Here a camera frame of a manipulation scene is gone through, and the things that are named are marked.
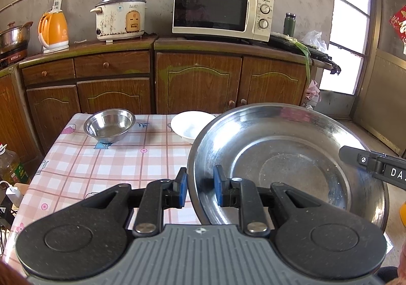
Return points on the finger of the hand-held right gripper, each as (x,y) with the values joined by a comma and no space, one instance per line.
(352,155)

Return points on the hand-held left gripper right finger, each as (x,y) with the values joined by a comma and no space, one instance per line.
(219,186)

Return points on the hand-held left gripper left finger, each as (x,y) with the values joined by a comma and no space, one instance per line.
(182,190)

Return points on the white speckled bowl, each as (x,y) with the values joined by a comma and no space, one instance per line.
(187,126)

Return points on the large steel basin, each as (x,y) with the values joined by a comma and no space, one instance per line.
(285,145)

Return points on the small stainless steel bowl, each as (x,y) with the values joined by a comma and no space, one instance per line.
(109,126)

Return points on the pink fabric bundle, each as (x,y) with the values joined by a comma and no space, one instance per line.
(312,93)

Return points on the metal-framed door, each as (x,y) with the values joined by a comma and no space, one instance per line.
(383,88)

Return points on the pink checked tablecloth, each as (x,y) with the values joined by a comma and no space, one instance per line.
(95,171)

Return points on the black flat cooktop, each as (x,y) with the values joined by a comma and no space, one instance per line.
(322,56)

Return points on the wooden two-door cabinet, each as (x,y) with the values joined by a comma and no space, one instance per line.
(196,82)

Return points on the green leek leaf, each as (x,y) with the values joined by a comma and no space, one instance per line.
(306,53)

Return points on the wooden cabinet with drawers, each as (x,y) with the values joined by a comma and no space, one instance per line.
(111,94)

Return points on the clear plastic bag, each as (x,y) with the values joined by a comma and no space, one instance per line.
(314,41)

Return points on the red paper decoration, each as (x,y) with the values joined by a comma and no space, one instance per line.
(399,28)

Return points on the window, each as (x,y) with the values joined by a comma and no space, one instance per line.
(349,18)

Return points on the green thermos bottle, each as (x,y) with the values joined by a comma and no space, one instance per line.
(289,25)

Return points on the cooking oil bottle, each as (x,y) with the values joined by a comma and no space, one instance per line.
(12,167)

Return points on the cream microwave oven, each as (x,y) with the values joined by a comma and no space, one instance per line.
(209,9)

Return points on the white rice cooker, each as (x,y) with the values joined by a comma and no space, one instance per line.
(117,18)

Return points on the wooden single-door cabinet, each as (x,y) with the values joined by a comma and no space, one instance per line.
(12,114)

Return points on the orange electric kettle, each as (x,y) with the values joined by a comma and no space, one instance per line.
(54,31)

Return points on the red-trimmed induction cooker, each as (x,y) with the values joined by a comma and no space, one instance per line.
(12,55)

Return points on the white power strip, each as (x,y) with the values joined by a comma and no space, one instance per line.
(56,3)

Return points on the steel cooking pot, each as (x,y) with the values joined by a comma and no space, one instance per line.
(14,36)

